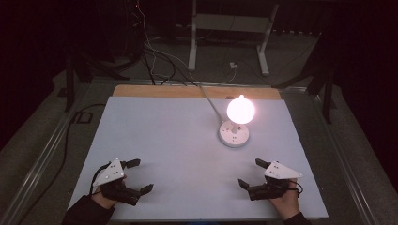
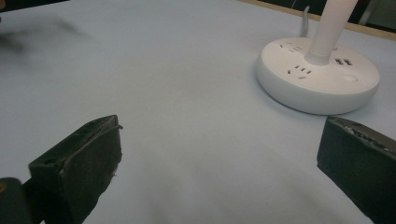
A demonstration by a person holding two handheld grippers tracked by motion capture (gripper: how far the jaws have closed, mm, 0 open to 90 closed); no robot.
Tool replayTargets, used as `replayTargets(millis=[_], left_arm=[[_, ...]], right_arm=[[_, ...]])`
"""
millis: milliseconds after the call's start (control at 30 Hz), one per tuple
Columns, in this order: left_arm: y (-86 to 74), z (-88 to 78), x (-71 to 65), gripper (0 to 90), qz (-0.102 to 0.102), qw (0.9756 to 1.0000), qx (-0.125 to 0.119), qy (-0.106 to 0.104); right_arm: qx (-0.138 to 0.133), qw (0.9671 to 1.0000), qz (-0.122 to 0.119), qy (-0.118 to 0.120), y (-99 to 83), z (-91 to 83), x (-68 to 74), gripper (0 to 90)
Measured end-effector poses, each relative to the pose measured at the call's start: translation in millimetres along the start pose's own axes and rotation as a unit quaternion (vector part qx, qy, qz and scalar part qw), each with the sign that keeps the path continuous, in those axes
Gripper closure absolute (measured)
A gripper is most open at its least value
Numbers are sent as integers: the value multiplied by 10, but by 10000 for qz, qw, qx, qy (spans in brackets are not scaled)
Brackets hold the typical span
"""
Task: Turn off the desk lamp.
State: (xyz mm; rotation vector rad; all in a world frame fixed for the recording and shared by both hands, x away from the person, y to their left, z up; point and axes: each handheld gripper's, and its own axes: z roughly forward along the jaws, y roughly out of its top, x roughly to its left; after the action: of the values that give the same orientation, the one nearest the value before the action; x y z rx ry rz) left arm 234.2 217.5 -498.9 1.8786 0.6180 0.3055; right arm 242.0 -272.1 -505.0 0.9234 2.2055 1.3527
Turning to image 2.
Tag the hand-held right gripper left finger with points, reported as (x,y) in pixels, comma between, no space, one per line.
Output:
(84,168)

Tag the white round power strip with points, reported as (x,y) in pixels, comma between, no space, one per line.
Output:
(311,84)

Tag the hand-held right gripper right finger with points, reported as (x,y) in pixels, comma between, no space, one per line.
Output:
(358,161)

